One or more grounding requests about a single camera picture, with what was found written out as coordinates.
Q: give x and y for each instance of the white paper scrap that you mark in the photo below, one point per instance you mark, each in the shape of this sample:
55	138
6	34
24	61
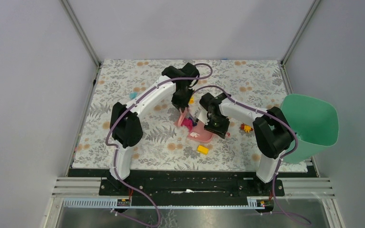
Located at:
193	135

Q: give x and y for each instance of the yellow grid toy block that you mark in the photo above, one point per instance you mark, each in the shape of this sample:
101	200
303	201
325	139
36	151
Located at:
191	101

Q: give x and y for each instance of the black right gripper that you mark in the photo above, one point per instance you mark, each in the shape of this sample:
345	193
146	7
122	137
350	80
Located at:
222	131

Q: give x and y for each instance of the pink hand brush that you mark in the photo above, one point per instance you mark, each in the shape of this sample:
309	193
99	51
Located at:
183	114

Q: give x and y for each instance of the pink dustpan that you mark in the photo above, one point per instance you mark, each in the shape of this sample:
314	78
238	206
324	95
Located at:
204	136

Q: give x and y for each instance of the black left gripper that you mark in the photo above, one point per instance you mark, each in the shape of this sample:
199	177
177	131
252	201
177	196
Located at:
182	104

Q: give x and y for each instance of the small yellow block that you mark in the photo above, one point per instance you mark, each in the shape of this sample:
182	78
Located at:
202	149

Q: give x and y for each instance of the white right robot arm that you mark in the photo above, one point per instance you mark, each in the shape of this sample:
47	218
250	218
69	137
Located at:
272	131

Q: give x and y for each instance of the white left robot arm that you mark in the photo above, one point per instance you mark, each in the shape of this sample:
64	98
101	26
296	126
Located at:
125	125

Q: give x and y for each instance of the cyan paper scrap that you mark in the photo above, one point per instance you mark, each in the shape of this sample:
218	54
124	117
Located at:
133	95

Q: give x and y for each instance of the magenta paper scrap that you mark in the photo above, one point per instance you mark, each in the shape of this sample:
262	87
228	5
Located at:
188	123

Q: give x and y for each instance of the green trash bin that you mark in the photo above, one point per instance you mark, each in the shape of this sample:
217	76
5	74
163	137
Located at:
315	123

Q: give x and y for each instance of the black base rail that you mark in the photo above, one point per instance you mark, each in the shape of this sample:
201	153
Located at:
183	188

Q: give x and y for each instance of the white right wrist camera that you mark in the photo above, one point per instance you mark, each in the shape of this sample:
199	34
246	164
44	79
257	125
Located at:
203	116

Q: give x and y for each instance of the toy brick car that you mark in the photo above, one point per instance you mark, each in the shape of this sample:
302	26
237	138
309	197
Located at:
246	128

